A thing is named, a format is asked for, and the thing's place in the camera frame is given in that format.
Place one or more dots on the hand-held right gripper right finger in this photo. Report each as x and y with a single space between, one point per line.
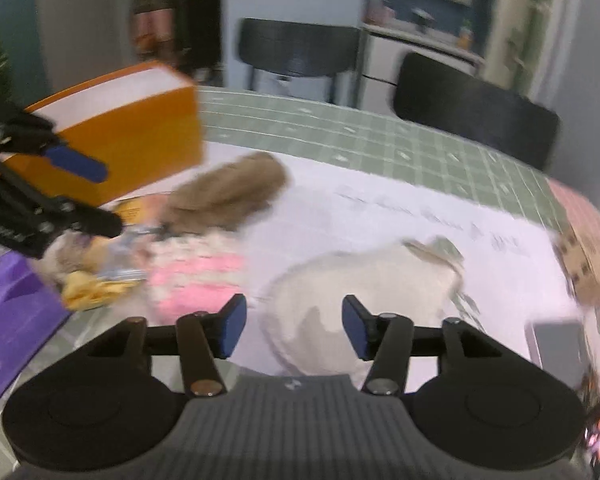
355 332

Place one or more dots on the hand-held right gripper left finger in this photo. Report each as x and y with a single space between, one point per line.
232 327

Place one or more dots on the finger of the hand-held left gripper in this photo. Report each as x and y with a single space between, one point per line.
100 222
77 162

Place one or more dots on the silver yellow wipes packet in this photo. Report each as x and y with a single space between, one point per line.
130 210

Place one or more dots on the translucent plastic bag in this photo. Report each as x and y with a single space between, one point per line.
365 280

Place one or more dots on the orange cardboard box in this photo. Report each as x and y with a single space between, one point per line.
130 140

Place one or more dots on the pink white fuzzy cloth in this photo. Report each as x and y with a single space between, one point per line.
195 275

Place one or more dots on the brown plush toy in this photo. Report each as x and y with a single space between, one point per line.
225 190

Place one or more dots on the beige soft toy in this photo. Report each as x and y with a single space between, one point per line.
75 257

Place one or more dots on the yellow soft toy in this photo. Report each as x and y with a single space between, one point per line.
95 287

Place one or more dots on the purple packet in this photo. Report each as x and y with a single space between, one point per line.
15 320

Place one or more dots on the dark shelf unit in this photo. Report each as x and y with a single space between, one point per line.
175 30

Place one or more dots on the small flat box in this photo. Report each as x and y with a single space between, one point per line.
557 352

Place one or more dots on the small wooden block toy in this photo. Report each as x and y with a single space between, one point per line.
587 265

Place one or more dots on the black chair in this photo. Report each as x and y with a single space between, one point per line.
295 50
475 110

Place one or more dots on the pink mat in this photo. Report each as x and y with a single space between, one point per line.
585 205

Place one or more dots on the white cabinet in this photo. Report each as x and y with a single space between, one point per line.
410 60

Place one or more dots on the orange bottle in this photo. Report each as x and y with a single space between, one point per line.
465 36

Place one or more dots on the small black stand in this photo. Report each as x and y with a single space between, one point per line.
422 17

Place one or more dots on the small pink item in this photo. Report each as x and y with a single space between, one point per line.
380 10

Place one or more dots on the white glass-pane door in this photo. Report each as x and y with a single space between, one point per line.
520 20

